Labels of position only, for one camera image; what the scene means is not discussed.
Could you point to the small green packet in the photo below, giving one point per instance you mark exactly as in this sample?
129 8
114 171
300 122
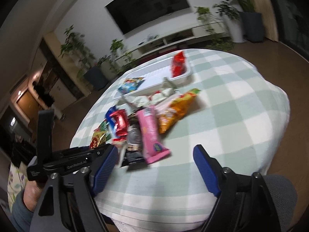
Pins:
104 125

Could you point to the shiny red packet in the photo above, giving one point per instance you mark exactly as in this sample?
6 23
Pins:
120 124

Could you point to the black snack packet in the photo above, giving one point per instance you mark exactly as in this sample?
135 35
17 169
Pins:
132 158

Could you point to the blue cookie packet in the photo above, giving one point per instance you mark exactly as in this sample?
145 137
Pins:
109 116

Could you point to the grey cloth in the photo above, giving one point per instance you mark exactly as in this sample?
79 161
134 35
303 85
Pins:
280 193

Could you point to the blue yellow snack packet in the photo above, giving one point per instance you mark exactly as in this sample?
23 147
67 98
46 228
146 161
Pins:
130 84

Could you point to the beige curtain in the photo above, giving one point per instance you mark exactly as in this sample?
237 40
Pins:
263 4

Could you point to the trailing green vine plant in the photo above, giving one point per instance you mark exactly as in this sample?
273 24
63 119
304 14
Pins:
207 21
118 48

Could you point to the person's left forearm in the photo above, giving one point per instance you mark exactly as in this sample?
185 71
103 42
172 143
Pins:
20 210

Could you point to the plant in ribbed white pot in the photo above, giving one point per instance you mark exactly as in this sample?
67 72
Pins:
108 71

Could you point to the white plastic tray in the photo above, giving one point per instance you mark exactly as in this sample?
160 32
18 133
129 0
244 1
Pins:
154 77

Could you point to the wall television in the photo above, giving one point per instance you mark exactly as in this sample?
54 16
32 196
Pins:
147 2

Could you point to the leafy tree in dark pot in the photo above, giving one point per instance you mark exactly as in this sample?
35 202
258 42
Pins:
95 77

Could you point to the orange snack bag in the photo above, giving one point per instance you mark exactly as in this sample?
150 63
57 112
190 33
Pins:
173 111

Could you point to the checked green white tablecloth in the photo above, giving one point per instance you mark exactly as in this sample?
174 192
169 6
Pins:
229 106

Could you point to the white packet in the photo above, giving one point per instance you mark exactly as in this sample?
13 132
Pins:
142 100
164 94

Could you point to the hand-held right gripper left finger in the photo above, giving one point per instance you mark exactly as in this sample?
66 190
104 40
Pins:
103 171

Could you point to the broad-leaf plant in dark pot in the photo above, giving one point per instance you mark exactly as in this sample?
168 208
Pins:
253 26

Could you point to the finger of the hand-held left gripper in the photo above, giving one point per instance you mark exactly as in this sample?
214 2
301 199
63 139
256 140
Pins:
77 151
72 164

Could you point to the glass sliding door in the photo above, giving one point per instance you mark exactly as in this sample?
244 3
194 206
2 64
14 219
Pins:
289 17

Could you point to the wooden door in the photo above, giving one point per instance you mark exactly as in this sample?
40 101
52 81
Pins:
26 102

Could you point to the pink snack packet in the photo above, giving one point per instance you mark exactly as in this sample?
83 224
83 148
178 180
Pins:
151 130

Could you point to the yellow red packet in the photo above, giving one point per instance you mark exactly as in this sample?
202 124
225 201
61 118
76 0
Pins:
97 140

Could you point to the white television cabinet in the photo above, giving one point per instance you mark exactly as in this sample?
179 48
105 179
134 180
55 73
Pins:
178 35

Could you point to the red snack packet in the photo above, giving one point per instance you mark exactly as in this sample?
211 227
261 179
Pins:
178 64

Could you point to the silver shiny packet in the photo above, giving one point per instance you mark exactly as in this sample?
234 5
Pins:
134 135

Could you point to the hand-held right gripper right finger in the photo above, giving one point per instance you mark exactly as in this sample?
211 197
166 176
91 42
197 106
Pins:
205 171

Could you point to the floral cloth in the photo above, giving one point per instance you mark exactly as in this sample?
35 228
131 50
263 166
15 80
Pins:
14 181

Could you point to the plant in tall white pot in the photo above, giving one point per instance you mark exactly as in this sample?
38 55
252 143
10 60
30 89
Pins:
235 30

